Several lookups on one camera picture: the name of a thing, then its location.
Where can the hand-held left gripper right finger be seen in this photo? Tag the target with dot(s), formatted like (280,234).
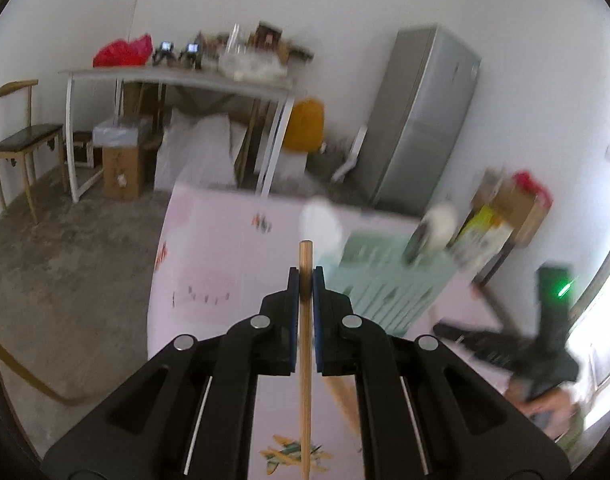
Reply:
(318,320)

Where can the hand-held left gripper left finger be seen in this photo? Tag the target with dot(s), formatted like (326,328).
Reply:
(294,320)

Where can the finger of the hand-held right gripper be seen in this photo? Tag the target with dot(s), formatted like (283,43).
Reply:
(480,345)

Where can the teal star-pattern utensil holder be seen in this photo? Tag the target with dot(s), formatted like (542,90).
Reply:
(380,280)

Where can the metal spoon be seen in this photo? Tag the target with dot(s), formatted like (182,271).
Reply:
(415,242)

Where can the person's right hand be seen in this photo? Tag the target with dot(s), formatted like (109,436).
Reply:
(555,410)

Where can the pink printed tablecloth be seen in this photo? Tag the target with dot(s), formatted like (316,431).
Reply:
(210,260)

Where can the white and yellow bag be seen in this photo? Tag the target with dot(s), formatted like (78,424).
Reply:
(482,237)

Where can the open cardboard box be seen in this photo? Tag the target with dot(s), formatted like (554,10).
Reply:
(510,215)

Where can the red cloth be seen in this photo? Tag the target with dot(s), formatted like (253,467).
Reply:
(532,187)

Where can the white plastic part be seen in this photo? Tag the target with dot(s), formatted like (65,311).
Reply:
(352,155)

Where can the white sack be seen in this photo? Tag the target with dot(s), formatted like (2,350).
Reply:
(195,155)

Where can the yellow plastic bag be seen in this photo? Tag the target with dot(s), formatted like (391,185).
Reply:
(304,125)

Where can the tall cardboard box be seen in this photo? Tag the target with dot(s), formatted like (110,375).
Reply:
(121,172)

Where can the grey refrigerator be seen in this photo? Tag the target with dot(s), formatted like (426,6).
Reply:
(420,115)

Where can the plastic-wrapped grey box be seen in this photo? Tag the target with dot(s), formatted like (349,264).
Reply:
(120,132)

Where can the white plastic bag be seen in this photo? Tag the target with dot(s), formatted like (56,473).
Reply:
(252,67)

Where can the white-legged wooden desk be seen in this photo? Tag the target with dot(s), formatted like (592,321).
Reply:
(185,80)

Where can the silver case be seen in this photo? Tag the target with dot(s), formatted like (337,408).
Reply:
(82,150)

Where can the wooden chair with black backrest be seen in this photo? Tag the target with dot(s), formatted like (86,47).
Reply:
(25,375)

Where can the dark brown box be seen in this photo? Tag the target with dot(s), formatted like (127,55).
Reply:
(266,37)

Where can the black device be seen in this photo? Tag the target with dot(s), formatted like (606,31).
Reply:
(165,54)
(191,55)

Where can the red plastic bag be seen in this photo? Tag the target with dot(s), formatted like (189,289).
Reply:
(122,52)

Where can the wooden chair with dark seat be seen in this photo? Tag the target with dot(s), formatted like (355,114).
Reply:
(27,137)

